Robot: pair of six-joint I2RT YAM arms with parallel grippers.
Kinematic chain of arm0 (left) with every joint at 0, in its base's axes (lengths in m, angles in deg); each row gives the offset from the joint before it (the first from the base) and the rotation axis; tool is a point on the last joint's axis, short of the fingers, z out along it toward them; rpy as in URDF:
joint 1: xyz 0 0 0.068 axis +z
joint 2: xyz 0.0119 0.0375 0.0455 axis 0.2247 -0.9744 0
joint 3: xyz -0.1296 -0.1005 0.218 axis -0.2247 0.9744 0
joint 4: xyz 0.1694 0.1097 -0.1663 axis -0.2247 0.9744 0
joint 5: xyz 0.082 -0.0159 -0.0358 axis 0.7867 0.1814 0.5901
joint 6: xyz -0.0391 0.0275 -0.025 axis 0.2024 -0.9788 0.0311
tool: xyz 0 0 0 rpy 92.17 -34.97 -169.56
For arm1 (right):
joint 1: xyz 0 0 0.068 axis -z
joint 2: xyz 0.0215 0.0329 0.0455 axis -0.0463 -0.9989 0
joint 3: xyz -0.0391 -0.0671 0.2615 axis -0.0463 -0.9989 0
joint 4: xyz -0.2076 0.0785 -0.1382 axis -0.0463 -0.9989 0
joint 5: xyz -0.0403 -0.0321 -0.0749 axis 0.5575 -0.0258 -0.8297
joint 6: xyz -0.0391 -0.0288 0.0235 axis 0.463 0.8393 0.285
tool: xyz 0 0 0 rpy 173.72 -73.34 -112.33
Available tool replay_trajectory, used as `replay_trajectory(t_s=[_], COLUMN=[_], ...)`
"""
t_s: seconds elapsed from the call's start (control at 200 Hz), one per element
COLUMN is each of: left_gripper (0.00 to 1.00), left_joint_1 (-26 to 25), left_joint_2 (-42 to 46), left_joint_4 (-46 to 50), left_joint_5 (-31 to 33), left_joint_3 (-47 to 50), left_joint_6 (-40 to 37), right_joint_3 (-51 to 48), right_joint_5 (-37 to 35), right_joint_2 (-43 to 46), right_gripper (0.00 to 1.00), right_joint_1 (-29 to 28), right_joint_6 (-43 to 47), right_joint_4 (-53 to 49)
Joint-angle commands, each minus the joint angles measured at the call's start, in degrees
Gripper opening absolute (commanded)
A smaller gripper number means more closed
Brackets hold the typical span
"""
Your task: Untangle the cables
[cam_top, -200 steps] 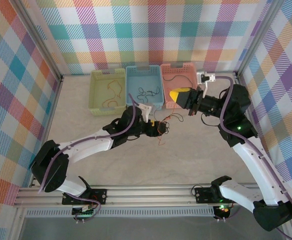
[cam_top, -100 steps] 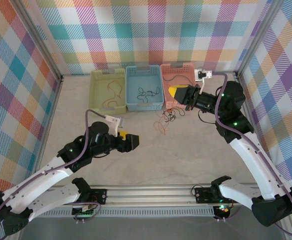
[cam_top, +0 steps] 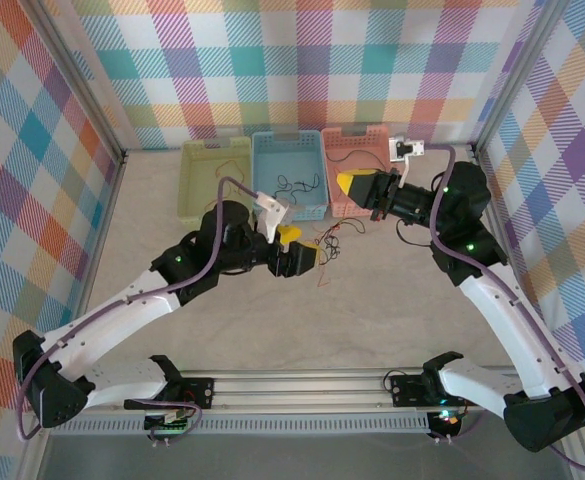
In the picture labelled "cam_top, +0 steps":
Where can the blue plastic basket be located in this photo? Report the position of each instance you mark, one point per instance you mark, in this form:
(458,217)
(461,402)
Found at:
(267,160)

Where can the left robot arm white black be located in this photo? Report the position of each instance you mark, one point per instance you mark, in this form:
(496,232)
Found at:
(117,320)

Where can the green plastic basket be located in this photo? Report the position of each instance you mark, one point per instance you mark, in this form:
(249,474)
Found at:
(197,175)

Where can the aluminium frame post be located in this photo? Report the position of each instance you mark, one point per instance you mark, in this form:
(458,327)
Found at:
(83,80)
(516,75)

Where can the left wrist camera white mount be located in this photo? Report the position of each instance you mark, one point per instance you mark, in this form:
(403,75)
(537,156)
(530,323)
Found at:
(272,215)

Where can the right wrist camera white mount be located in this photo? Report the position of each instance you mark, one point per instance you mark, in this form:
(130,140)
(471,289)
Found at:
(402,148)

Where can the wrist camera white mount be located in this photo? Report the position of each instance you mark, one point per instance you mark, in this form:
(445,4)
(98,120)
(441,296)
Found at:
(272,215)
(402,148)

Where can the pink plastic basket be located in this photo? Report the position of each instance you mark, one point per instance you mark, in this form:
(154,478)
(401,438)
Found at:
(357,142)

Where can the tangle of coloured rubber bands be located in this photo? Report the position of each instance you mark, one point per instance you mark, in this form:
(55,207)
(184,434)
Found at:
(329,247)

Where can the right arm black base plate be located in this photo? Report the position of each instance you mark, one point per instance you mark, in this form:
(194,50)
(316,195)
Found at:
(404,390)

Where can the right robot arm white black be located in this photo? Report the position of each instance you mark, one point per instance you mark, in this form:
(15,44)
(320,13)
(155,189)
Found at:
(512,325)

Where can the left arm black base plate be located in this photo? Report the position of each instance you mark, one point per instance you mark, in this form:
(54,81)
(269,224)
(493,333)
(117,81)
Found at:
(202,392)

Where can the aluminium mounting rail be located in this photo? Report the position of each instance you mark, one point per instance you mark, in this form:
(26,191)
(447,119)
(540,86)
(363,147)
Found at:
(297,390)

